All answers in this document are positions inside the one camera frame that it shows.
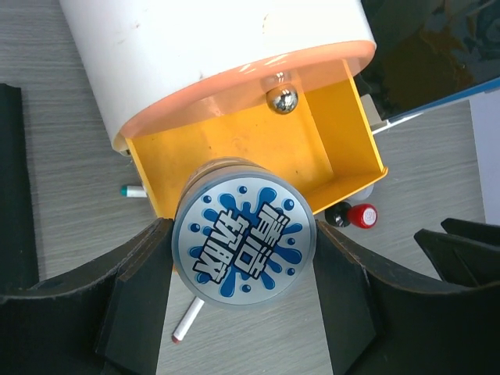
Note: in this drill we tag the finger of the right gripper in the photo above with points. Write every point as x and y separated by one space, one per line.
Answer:
465 253

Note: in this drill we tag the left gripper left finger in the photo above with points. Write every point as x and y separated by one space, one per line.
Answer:
104 317

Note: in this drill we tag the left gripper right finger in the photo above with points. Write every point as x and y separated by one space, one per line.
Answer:
383 318

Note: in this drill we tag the red black stamp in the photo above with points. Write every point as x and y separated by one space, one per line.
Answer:
343 214

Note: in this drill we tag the blue plastic folder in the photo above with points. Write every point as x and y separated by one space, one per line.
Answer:
484 88

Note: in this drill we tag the blue white round tin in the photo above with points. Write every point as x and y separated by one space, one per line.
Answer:
241 235

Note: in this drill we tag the cream round drawer cabinet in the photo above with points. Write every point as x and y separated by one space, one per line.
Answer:
181 83

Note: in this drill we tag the white marker red cap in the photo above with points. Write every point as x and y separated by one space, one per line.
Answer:
187 320

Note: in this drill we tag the black cloth mat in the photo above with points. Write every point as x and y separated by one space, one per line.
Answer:
19 261

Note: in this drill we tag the white marker green cap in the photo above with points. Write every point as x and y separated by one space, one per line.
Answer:
133 191

